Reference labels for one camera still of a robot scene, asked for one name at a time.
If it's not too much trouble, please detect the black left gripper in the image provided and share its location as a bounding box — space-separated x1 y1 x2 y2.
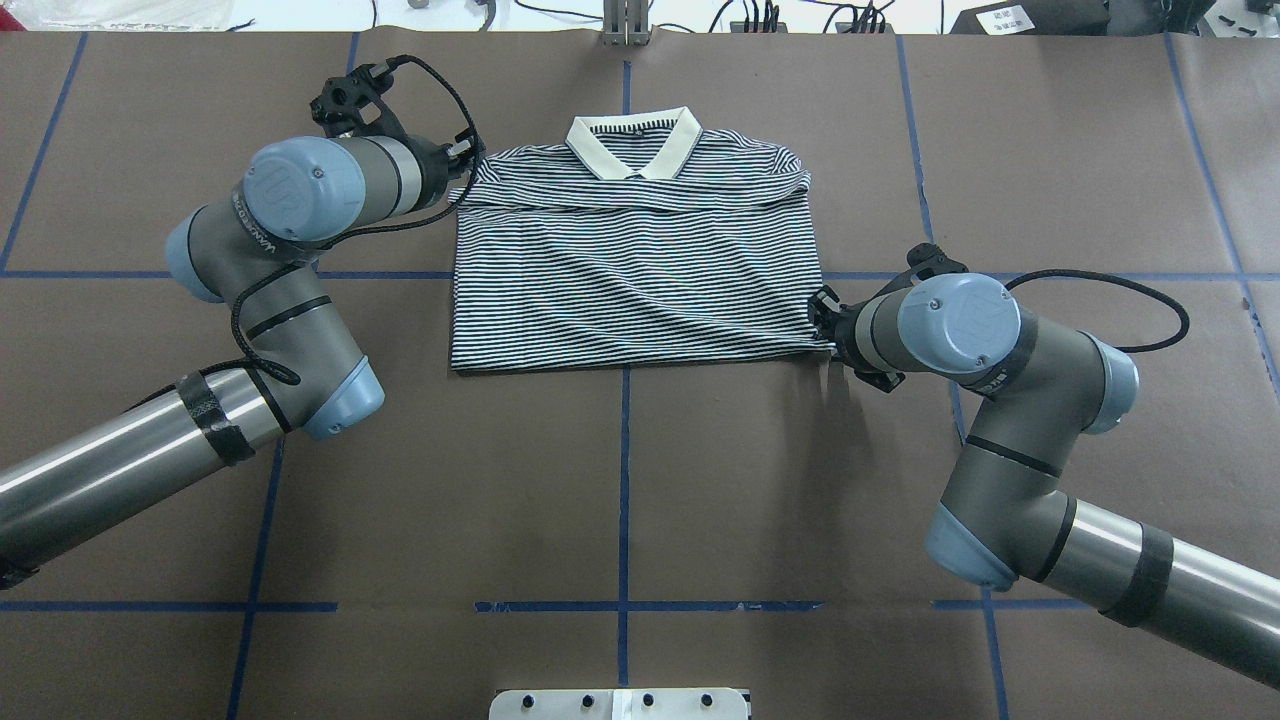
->
310 61 483 181

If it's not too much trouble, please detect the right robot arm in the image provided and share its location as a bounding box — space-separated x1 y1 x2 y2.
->
806 243 1279 688

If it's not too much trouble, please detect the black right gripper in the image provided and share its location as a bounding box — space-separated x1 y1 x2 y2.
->
806 243 969 393

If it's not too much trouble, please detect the navy white striped polo shirt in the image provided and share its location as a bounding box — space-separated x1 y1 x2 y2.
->
449 108 826 374

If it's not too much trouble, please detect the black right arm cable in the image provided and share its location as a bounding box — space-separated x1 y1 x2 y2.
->
1005 268 1190 354

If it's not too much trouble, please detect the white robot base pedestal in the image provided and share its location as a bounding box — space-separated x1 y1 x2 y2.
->
488 687 753 719

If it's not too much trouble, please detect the aluminium frame post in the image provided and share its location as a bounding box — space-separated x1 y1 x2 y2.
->
602 0 652 47

